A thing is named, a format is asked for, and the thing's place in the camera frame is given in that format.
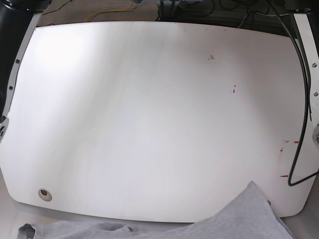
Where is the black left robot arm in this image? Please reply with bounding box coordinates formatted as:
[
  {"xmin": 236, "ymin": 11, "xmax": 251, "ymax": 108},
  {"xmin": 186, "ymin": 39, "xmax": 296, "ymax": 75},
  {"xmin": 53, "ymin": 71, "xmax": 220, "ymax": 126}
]
[{"xmin": 286, "ymin": 0, "xmax": 319, "ymax": 146}]

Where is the left table grommet hole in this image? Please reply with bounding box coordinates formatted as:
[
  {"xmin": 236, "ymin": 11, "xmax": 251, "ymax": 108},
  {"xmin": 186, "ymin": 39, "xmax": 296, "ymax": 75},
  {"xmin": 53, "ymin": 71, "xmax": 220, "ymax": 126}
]
[{"xmin": 38, "ymin": 189, "xmax": 52, "ymax": 202}]

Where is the grey t-shirt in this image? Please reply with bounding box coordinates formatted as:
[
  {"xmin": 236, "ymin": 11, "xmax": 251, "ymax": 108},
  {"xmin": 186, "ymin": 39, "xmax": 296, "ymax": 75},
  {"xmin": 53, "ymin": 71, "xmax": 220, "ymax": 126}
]
[{"xmin": 17, "ymin": 182, "xmax": 294, "ymax": 239}]

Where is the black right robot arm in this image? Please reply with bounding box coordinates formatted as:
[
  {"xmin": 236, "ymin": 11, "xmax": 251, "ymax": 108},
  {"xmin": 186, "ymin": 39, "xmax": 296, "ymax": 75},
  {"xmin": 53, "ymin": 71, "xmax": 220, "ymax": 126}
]
[{"xmin": 0, "ymin": 0, "xmax": 51, "ymax": 139}]

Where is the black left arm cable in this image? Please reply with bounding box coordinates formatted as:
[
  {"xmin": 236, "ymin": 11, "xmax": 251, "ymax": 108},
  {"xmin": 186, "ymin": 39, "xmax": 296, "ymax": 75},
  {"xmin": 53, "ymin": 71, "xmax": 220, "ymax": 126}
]
[{"xmin": 264, "ymin": 0, "xmax": 319, "ymax": 187}]

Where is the yellow cable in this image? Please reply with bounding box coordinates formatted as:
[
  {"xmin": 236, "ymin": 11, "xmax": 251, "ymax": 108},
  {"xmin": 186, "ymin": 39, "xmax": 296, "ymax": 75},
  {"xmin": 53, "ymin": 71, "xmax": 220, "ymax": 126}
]
[{"xmin": 84, "ymin": 0, "xmax": 140, "ymax": 23}]

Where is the red tape rectangle marking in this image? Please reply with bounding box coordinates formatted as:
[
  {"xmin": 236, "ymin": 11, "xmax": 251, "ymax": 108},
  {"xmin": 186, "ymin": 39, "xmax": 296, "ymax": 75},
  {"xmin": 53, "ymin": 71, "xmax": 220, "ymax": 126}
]
[{"xmin": 278, "ymin": 140, "xmax": 299, "ymax": 179}]

